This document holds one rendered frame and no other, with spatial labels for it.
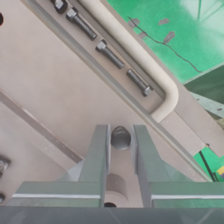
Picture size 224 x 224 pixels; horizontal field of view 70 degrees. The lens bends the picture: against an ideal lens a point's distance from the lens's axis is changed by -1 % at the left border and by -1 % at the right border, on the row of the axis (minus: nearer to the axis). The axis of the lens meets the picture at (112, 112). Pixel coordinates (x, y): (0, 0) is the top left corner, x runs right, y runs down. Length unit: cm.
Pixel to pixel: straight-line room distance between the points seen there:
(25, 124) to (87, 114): 6
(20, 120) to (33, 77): 4
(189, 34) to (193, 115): 136
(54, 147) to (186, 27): 157
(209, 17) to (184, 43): 27
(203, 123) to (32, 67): 29
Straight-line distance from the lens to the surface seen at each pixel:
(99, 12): 28
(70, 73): 16
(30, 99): 18
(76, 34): 30
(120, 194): 18
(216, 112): 54
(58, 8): 29
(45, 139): 17
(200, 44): 169
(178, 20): 164
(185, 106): 32
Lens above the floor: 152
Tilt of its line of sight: 73 degrees down
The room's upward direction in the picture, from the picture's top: 175 degrees counter-clockwise
